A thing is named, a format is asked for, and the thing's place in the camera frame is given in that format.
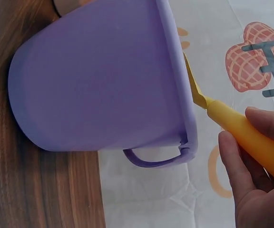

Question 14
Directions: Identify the purple plastic cup with handle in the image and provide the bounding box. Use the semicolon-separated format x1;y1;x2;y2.
8;0;198;168

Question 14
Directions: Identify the person's right hand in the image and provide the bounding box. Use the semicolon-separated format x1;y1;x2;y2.
218;106;274;228

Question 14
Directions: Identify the yellow plastic spatula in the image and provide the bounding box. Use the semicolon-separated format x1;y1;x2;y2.
183;52;274;185

